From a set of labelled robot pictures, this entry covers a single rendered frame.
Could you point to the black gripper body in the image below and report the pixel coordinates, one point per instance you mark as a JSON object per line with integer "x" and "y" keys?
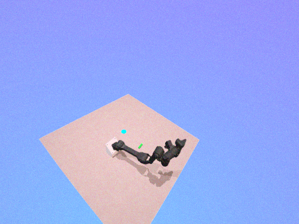
{"x": 175, "y": 151}

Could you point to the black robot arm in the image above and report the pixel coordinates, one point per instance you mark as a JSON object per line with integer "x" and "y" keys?
{"x": 158, "y": 154}

